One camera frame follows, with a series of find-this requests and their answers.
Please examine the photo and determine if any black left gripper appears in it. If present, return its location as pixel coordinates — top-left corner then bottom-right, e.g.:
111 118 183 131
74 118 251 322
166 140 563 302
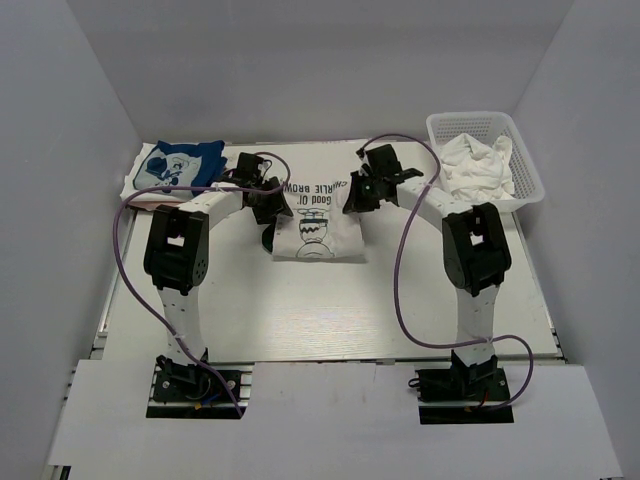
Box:
249 176 294 225

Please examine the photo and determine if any white green Charlie Brown shirt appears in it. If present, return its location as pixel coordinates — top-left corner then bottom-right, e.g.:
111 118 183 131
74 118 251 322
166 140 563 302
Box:
261 179 365 262

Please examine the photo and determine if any blue Mickey Mouse shirt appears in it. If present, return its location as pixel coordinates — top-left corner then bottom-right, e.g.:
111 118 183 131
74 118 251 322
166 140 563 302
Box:
137 138 229 197

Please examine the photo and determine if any pink shirt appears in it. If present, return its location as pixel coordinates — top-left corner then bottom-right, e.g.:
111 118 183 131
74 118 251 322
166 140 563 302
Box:
129 200 181 212

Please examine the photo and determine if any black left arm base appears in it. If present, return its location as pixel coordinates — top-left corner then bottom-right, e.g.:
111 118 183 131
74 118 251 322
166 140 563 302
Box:
146 364 251 420

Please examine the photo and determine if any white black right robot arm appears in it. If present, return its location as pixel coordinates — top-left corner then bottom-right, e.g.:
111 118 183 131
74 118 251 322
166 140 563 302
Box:
343 168 512 399

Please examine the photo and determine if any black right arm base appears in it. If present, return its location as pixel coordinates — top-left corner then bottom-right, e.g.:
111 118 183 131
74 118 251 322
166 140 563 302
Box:
407 360 514 425

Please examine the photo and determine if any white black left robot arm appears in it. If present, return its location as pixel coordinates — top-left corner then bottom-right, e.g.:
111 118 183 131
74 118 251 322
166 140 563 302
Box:
143 177 292 399

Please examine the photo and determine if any white crumpled shirt in basket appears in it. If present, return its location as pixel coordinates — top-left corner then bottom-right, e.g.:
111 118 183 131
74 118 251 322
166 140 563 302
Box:
440 133 515 203

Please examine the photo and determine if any white plastic basket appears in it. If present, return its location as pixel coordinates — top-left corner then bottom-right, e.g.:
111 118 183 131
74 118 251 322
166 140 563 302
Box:
426 111 545 213

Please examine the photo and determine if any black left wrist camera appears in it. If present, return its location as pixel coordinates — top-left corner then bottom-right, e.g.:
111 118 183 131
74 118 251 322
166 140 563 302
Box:
221 152 265 188

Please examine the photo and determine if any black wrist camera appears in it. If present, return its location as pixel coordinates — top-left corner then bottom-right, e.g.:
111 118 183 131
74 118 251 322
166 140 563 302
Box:
365 144 423 184
221 152 265 188

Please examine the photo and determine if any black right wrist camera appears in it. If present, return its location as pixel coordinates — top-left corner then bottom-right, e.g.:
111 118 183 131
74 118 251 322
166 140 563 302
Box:
365 144 423 184

